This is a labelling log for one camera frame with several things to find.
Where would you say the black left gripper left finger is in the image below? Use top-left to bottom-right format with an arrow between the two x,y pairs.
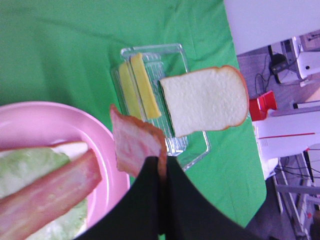
77,156 -> 160,240

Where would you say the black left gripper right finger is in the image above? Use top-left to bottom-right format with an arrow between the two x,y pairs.
164,156 -> 260,240

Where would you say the toy bacon strip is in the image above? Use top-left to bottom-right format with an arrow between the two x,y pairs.
109,104 -> 167,181
0,149 -> 102,240

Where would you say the toy bread slice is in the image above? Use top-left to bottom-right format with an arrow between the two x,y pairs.
160,65 -> 249,137
49,141 -> 89,161

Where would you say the yellow toy cheese slice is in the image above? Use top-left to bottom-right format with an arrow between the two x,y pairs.
118,52 -> 162,120

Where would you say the green toy lettuce leaf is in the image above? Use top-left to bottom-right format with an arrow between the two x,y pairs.
0,147 -> 88,240

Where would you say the red box in background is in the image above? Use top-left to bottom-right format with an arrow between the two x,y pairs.
249,90 -> 278,122

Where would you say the white background equipment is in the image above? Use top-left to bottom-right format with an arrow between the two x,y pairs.
252,36 -> 320,179

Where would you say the pink round plate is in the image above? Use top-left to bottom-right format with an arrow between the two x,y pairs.
0,101 -> 130,229

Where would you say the right clear plastic tray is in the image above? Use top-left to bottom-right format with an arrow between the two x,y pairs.
111,43 -> 211,171

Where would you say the green tablecloth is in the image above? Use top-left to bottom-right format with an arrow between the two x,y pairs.
0,0 -> 266,227

